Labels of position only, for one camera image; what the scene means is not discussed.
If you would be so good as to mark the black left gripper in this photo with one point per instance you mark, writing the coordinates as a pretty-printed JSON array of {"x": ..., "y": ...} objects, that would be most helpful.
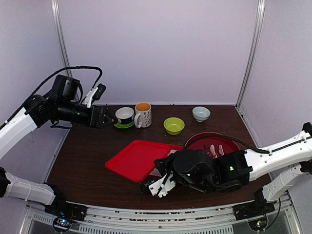
[{"x": 99, "y": 122}]

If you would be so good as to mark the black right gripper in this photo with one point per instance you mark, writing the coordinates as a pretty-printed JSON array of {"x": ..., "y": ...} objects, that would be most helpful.
[{"x": 167, "y": 163}]

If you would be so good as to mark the pink tongs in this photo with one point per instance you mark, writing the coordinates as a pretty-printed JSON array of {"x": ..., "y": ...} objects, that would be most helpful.
[{"x": 215, "y": 152}]

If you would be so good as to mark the red tin box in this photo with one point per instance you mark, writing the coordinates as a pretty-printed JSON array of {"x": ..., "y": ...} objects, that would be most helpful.
[{"x": 158, "y": 170}]

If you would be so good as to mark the red tin lid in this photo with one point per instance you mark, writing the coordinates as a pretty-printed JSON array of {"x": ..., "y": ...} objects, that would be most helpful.
[{"x": 136, "y": 161}]

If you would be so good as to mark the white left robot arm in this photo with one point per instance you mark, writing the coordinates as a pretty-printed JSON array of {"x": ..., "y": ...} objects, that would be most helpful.
[{"x": 24, "y": 148}]

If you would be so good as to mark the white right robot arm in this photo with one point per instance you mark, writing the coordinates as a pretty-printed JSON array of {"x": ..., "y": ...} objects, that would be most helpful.
[{"x": 237, "y": 169}]

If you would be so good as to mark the green saucer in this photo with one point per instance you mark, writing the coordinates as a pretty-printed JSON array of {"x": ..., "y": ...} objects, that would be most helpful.
[{"x": 124, "y": 124}]

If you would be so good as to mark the white dark-banded cup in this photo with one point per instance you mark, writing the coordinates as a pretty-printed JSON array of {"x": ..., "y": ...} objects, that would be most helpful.
[{"x": 125, "y": 115}]

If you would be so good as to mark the patterned mug yellow inside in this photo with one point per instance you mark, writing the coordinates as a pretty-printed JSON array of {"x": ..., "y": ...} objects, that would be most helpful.
[{"x": 143, "y": 116}]

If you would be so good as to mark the lime green bowl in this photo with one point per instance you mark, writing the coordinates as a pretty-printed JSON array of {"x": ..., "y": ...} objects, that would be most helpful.
[{"x": 173, "y": 125}]

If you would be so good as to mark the pale blue ceramic bowl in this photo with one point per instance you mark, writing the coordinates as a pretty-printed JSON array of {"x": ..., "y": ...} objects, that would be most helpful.
[{"x": 201, "y": 113}]

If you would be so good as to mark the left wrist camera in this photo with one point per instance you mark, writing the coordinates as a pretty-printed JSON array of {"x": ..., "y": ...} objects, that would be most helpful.
[{"x": 93, "y": 95}]

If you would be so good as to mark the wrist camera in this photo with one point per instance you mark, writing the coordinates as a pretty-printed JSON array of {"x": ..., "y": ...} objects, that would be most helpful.
[
  {"x": 158, "y": 187},
  {"x": 93, "y": 95}
]

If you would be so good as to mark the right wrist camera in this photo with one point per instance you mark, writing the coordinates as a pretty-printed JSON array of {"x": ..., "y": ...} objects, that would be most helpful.
[{"x": 158, "y": 187}]

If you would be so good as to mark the aluminium front rail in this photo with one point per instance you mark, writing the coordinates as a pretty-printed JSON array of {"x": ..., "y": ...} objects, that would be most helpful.
[{"x": 209, "y": 220}]

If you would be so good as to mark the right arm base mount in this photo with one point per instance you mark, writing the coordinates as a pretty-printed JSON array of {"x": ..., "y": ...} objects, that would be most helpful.
[{"x": 255, "y": 214}]

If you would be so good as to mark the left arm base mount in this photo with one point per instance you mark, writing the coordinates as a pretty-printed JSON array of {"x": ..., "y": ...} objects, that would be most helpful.
[{"x": 66, "y": 218}]

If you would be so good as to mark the right aluminium frame post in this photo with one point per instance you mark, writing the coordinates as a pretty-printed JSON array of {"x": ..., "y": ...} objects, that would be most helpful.
[{"x": 258, "y": 25}]

